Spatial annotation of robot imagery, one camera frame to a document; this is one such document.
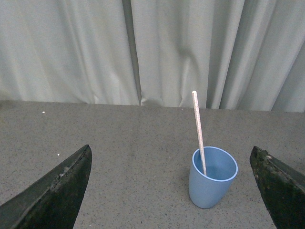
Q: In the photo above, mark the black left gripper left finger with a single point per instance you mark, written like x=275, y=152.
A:
x=53, y=201

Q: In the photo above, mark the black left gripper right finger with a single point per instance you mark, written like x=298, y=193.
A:
x=282, y=189

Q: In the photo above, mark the pale grey-green curtain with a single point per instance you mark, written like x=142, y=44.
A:
x=237, y=54

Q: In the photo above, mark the light blue plastic cup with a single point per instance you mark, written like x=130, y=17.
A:
x=206, y=191

